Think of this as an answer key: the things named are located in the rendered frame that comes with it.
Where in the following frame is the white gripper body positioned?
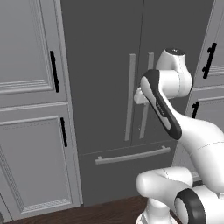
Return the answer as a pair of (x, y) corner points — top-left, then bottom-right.
(133, 87), (150, 105)

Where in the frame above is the dark grey fridge door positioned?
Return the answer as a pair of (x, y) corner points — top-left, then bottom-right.
(130, 0), (216, 147)
(59, 0), (145, 156)

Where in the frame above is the dark grey fridge drawer front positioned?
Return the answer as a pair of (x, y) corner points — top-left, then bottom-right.
(77, 139), (179, 207)

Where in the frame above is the grey cupboard door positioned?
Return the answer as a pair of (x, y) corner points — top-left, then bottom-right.
(0, 0), (70, 109)
(192, 0), (224, 89)
(171, 87), (224, 176)
(0, 101), (84, 221)

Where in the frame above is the grey fridge door handle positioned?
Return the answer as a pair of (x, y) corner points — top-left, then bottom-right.
(138, 52), (155, 140)
(124, 52), (137, 142)

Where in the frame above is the black cupboard handle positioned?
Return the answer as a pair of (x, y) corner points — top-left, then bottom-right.
(59, 116), (69, 148)
(191, 101), (201, 119)
(49, 50), (60, 94)
(201, 42), (218, 80)

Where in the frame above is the grey fridge drawer handle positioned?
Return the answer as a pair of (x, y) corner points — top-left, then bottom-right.
(94, 145), (172, 166)

